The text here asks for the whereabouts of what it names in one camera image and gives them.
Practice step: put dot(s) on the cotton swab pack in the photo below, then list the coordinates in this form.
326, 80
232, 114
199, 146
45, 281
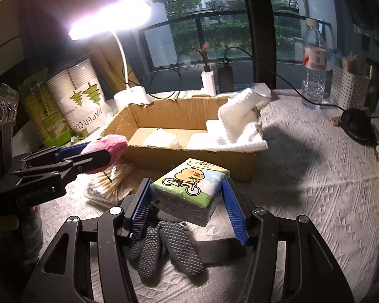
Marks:
109, 185

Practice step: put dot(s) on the cartoon printed tissue pack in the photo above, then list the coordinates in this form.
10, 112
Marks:
189, 192

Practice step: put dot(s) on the white desk lamp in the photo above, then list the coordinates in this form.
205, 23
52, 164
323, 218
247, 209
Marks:
126, 69

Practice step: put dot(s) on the white perforated storage basket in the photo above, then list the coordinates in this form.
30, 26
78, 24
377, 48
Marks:
347, 86

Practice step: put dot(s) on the white folded towel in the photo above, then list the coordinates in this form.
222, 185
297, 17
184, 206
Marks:
214, 140

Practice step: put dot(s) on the white power strip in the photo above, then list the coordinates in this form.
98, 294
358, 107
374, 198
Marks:
252, 87

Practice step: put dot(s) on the brown cardboard box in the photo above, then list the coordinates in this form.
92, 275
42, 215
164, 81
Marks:
177, 123

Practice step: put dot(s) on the green plastic package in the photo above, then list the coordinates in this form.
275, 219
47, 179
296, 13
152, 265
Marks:
39, 110

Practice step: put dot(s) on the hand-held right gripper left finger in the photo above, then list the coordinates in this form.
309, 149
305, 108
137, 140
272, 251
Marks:
140, 210

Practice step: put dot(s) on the white knitted cloth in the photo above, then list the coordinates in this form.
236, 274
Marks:
241, 110

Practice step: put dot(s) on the paper cup sleeve pack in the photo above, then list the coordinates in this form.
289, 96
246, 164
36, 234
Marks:
79, 99

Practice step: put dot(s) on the black balcony railing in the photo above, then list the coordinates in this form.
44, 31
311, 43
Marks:
240, 17

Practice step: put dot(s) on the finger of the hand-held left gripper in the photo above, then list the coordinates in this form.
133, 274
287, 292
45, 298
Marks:
70, 152
82, 165

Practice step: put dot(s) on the black computer mouse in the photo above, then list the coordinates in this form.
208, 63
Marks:
356, 122

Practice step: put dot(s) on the white cotton wad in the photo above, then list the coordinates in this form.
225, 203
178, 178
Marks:
160, 138

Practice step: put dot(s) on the dark metal flask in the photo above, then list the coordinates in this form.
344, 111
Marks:
373, 80

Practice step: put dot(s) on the white textured tablecloth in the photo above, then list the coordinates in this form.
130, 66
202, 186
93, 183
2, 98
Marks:
319, 195

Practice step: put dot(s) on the clear plastic water bottle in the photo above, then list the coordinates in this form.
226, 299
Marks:
314, 66

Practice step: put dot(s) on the pink fluffy plush cloth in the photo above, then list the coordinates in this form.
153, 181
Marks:
110, 146

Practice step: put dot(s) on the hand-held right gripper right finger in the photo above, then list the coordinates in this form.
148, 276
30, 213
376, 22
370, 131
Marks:
236, 216

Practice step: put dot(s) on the white power bank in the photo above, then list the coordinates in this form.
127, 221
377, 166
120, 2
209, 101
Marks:
208, 82

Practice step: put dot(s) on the grey dotted work glove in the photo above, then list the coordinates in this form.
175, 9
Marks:
169, 246

